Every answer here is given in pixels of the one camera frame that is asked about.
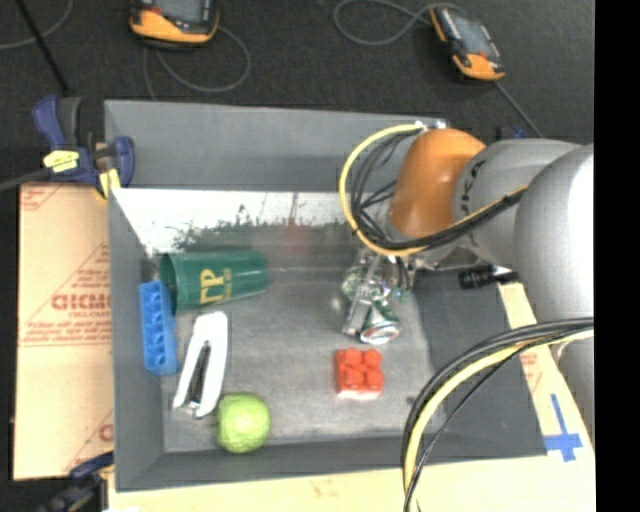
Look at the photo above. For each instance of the brown cardboard board, red print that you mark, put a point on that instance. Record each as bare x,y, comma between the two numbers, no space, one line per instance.
60,280

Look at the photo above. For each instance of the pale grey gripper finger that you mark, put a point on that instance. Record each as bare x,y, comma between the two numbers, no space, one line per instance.
352,320

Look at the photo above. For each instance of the white stapler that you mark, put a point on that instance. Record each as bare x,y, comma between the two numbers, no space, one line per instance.
212,350

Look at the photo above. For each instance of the dark green plastic cup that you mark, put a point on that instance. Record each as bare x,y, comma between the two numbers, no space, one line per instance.
220,280

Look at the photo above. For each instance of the blue toy brick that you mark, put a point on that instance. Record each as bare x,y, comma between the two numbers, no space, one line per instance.
159,330

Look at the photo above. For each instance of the green apple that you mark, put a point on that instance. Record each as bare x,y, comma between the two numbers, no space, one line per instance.
243,424

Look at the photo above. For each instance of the grey metal bin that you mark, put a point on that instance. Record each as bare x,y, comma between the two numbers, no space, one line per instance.
295,350

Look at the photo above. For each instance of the red toy brick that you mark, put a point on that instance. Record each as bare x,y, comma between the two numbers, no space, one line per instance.
359,372

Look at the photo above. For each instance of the crushed silver can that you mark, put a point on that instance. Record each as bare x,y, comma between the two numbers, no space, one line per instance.
381,329

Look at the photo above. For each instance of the black cylinder on white bracket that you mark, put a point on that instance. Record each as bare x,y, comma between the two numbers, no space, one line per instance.
475,277

